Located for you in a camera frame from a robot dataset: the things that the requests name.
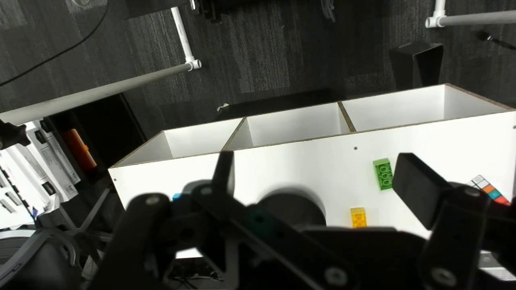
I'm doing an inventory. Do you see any black bowl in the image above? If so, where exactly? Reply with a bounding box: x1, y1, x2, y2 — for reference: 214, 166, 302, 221
259, 187, 326, 229

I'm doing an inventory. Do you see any white pvc pipe right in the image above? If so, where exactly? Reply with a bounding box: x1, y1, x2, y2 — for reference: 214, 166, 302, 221
425, 0, 516, 29

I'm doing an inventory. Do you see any green lego brick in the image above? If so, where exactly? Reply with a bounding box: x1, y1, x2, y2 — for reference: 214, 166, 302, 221
375, 158, 394, 190

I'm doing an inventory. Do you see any white device with labels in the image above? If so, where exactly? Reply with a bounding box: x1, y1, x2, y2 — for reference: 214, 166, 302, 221
0, 121, 81, 229

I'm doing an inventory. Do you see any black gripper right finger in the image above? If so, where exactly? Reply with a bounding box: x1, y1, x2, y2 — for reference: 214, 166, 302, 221
393, 153, 516, 290

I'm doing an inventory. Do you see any rubiks cube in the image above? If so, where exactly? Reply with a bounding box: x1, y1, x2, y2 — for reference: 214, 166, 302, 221
473, 176, 510, 206

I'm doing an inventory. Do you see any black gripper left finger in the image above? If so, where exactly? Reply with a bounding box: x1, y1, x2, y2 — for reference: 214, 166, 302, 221
102, 151, 355, 290

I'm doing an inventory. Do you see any yellow lego brick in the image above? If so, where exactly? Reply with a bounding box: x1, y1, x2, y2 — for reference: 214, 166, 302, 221
351, 208, 368, 229

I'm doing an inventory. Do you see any white pvc pipe frame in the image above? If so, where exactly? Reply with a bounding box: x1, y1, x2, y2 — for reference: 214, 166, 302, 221
0, 6, 202, 126

